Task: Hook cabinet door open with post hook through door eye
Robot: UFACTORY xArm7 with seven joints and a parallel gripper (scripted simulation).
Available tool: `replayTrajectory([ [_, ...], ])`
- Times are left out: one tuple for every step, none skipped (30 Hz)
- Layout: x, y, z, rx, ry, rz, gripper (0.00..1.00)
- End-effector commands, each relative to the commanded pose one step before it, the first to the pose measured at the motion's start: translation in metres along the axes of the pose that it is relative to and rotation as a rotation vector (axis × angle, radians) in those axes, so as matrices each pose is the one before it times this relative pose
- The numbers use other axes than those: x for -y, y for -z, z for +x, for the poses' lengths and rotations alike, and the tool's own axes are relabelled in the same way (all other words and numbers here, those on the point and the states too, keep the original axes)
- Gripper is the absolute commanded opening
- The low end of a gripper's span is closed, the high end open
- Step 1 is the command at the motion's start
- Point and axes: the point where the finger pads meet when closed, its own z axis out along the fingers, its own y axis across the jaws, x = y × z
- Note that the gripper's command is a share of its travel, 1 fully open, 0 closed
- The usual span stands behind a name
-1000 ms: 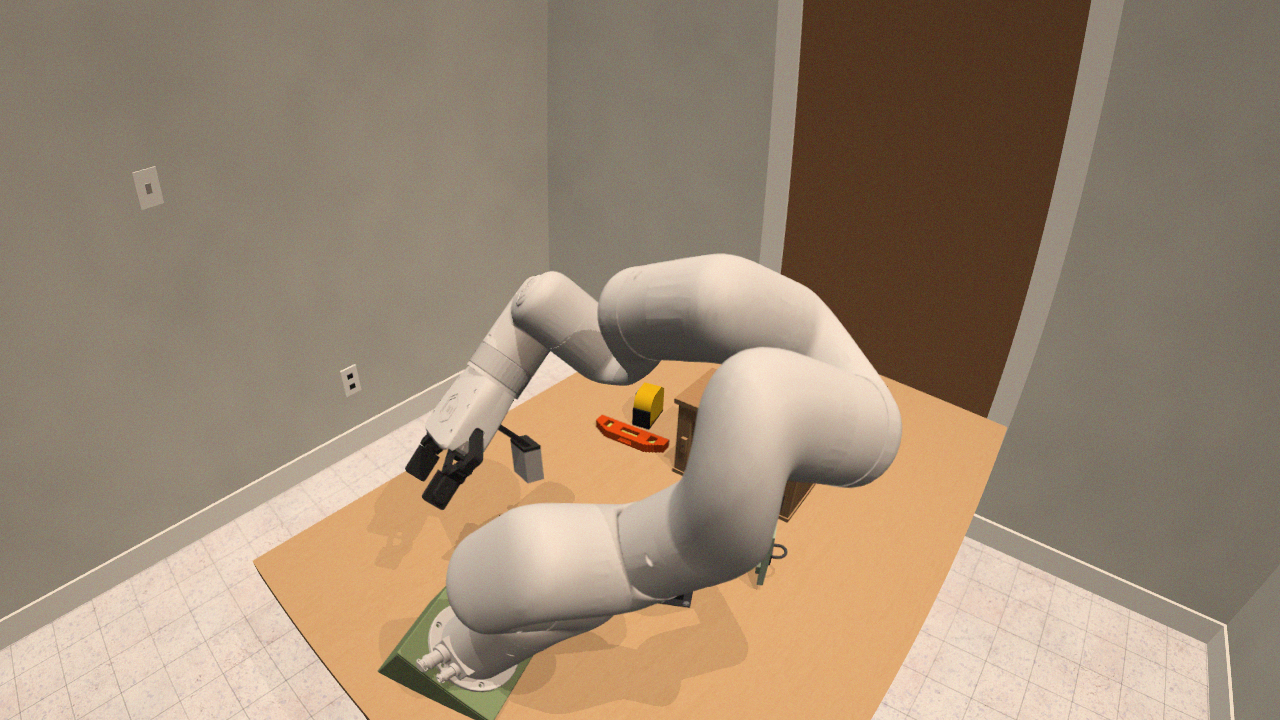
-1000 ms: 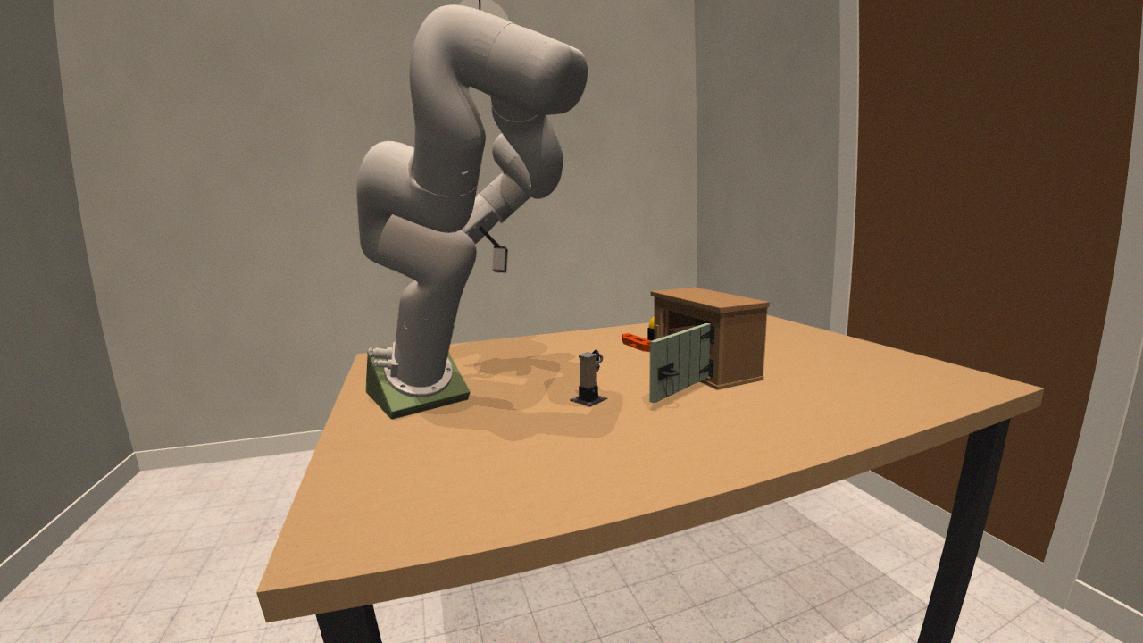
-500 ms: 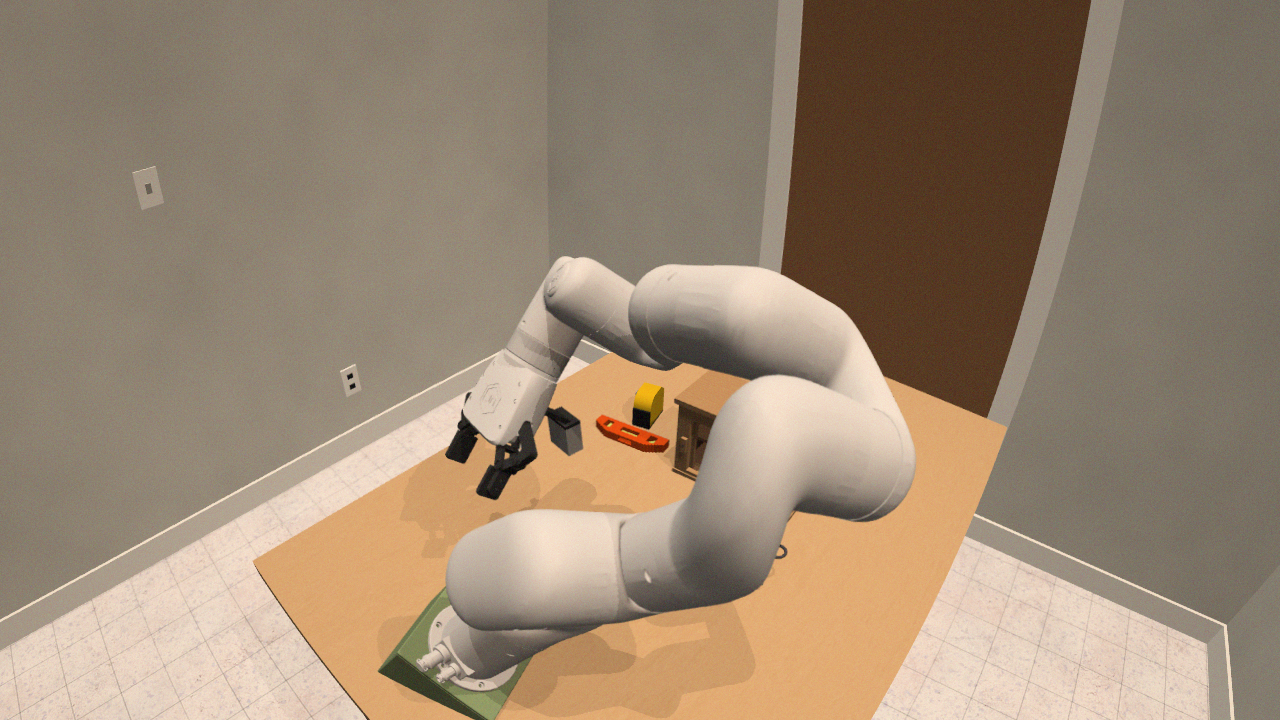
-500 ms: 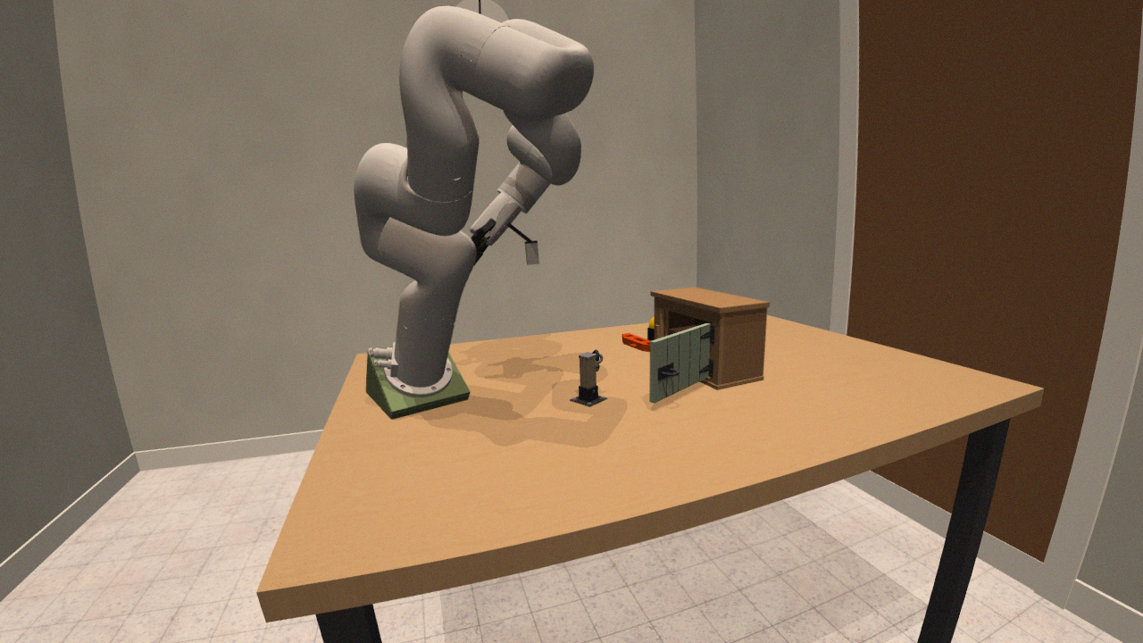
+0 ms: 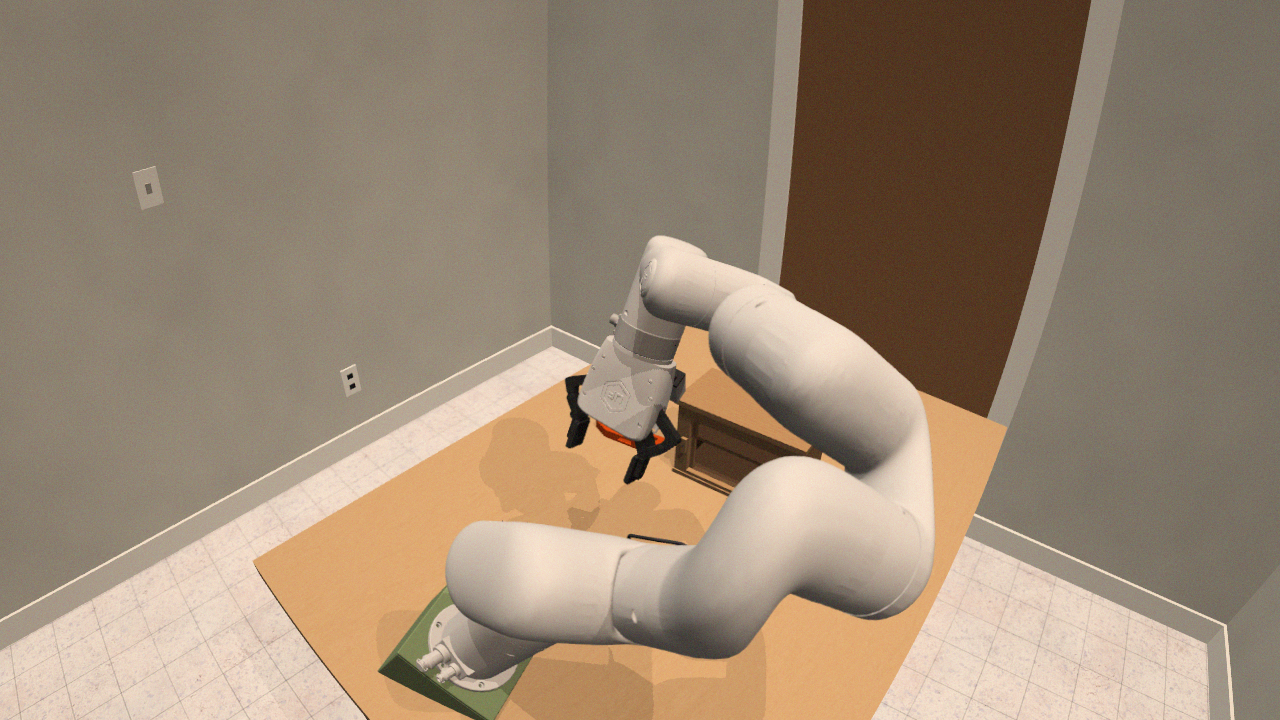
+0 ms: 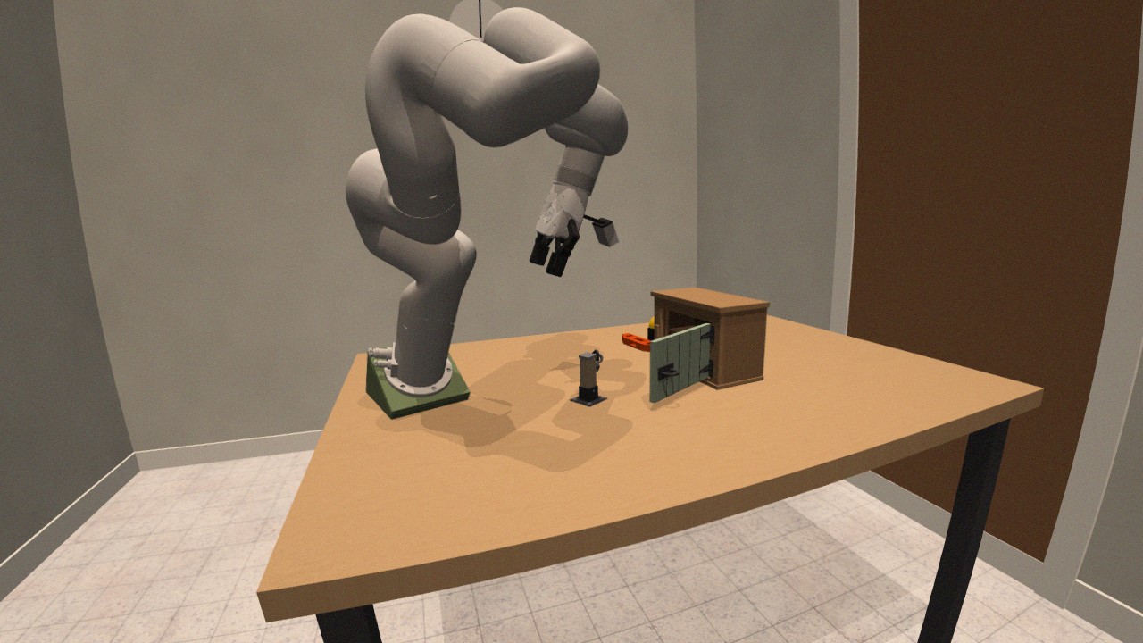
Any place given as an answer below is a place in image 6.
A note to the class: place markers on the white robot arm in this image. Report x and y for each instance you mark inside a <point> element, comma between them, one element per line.
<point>423,62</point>

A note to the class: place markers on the small brown wooden cabinet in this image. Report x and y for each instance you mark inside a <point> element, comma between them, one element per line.
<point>734,325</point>

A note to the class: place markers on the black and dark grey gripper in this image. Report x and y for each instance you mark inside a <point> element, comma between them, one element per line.
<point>563,211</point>

